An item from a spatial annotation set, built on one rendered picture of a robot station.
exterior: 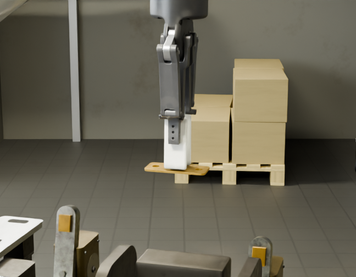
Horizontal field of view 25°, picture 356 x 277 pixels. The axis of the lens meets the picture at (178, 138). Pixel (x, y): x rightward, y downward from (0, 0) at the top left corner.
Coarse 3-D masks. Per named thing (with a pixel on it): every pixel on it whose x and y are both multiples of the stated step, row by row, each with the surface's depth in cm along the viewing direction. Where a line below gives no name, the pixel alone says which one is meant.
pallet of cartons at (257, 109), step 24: (240, 72) 569; (264, 72) 569; (216, 96) 643; (240, 96) 541; (264, 96) 540; (192, 120) 550; (216, 120) 550; (240, 120) 544; (264, 120) 543; (192, 144) 552; (216, 144) 551; (240, 144) 548; (264, 144) 547; (216, 168) 551; (240, 168) 550; (264, 168) 549
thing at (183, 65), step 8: (160, 40) 103; (184, 48) 102; (184, 56) 103; (184, 64) 103; (184, 72) 103; (184, 80) 104; (184, 88) 104; (184, 96) 104; (184, 104) 105; (184, 112) 105
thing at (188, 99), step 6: (192, 36) 105; (192, 42) 105; (192, 48) 105; (192, 54) 105; (192, 60) 105; (186, 72) 106; (186, 78) 106; (186, 84) 107; (186, 90) 107; (186, 96) 107; (186, 102) 107; (186, 108) 108; (192, 114) 108
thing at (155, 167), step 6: (156, 162) 111; (144, 168) 108; (150, 168) 108; (156, 168) 108; (162, 168) 108; (192, 168) 108; (198, 168) 108; (204, 168) 108; (192, 174) 106; (198, 174) 106; (204, 174) 106
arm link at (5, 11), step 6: (0, 0) 52; (6, 0) 53; (12, 0) 54; (18, 0) 55; (24, 0) 57; (0, 6) 53; (6, 6) 54; (12, 6) 55; (18, 6) 57; (0, 12) 53; (6, 12) 55; (0, 18) 55
